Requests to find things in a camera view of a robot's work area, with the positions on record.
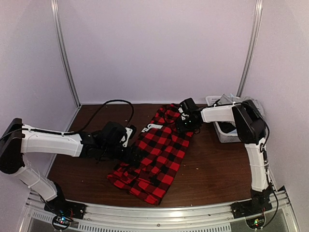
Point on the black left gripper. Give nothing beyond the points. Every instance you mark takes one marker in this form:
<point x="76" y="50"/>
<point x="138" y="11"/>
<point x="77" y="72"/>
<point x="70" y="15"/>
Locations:
<point x="134" y="160"/>

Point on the white plastic laundry basket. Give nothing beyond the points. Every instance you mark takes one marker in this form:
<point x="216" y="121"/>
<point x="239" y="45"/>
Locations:
<point x="223" y="137"/>

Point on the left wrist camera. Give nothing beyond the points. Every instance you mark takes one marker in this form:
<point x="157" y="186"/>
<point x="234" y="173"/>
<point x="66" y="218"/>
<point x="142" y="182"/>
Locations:
<point x="116" y="134"/>

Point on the red black plaid shirt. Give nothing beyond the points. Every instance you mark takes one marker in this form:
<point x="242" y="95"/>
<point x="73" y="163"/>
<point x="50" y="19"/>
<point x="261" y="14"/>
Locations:
<point x="160" y="149"/>

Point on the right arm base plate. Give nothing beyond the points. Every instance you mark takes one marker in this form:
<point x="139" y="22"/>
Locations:
<point x="249" y="208"/>

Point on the aluminium corner post right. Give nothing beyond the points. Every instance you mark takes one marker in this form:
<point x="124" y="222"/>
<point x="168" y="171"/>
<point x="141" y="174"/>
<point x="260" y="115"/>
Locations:
<point x="257" y="18"/>

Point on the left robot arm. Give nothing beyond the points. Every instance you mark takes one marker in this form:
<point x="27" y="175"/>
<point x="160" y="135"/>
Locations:
<point x="20" y="139"/>

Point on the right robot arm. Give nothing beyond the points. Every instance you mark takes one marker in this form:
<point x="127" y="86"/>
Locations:
<point x="251" y="130"/>

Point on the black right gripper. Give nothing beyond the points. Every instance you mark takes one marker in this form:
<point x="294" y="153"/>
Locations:
<point x="181" y="127"/>

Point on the aluminium corner post left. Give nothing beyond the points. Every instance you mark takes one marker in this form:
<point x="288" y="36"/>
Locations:
<point x="63" y="51"/>

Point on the right circuit board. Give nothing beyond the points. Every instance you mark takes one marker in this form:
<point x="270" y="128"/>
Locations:
<point x="256" y="223"/>

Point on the left circuit board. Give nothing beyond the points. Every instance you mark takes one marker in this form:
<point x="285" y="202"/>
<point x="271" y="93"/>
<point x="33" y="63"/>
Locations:
<point x="61" y="223"/>

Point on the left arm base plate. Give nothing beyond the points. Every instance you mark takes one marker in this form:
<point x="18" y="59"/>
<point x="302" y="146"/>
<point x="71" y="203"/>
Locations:
<point x="61" y="207"/>

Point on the aluminium front rail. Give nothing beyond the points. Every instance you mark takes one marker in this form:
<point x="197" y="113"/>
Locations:
<point x="206" y="218"/>

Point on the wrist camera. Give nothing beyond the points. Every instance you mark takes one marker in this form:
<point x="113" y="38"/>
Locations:
<point x="116" y="134"/>
<point x="187" y="108"/>

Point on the aluminium corner post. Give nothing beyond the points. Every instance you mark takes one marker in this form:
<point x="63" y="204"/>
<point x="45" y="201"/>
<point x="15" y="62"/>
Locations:
<point x="63" y="51"/>
<point x="257" y="18"/>

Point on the circuit board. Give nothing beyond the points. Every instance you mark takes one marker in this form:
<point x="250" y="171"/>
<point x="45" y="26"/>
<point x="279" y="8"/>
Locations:
<point x="256" y="223"/>
<point x="61" y="223"/>

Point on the grey shirt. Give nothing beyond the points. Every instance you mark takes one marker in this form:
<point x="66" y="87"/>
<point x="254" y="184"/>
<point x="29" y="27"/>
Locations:
<point x="226" y="99"/>

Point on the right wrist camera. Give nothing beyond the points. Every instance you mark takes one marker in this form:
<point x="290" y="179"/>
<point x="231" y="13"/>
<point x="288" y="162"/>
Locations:
<point x="187" y="108"/>

